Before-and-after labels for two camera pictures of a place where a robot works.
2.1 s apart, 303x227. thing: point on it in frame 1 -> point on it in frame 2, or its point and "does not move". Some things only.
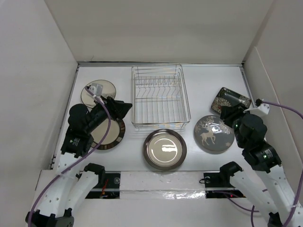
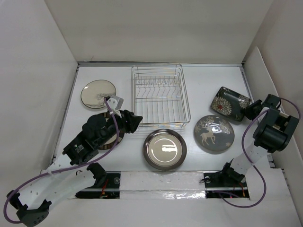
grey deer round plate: [213, 135] does not move
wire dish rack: [158, 97] does not move
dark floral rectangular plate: [226, 97] does not move
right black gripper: [227, 112] -> [247, 110]
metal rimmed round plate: [164, 149] does not move
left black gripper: [116, 109] -> [129, 120]
